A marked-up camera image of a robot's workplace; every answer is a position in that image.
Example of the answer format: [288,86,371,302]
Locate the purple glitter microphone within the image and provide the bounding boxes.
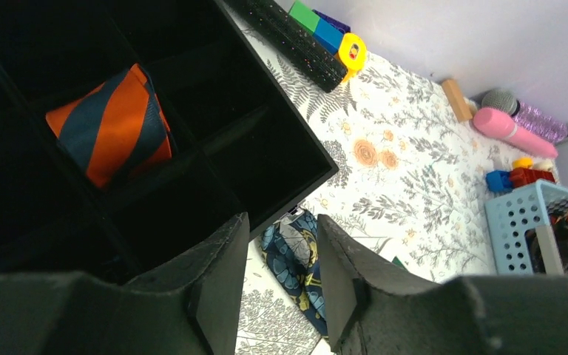
[481,88,568,144]

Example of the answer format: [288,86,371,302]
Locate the light blue plastic basket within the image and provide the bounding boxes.
[485,180,568,275]

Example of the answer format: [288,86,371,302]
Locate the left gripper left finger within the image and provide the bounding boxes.
[0,212,250,354]

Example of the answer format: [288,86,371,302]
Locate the green blue block stack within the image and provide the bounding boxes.
[288,1,351,55]

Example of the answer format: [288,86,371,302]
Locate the orange navy striped rolled tie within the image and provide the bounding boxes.
[45,64,175,189]

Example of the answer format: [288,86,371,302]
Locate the black glitter microphone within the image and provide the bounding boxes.
[225,0,348,93]

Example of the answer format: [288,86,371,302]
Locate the black display box glass lid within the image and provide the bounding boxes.
[0,1,337,283]

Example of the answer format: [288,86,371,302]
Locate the small wooden block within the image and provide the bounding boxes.
[441,78,473,122]

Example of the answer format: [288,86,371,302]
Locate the green white chessboard mat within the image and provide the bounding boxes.
[391,257,407,270]

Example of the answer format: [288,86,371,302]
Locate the blue red toy bricks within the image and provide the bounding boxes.
[485,158,556,193]

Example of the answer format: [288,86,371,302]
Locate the pink microphone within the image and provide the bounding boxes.
[472,107,558,159]

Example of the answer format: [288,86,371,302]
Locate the dark blue floral tie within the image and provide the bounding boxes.
[260,209,328,339]

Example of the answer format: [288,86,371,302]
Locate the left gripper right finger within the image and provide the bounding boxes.
[317,214,568,354]

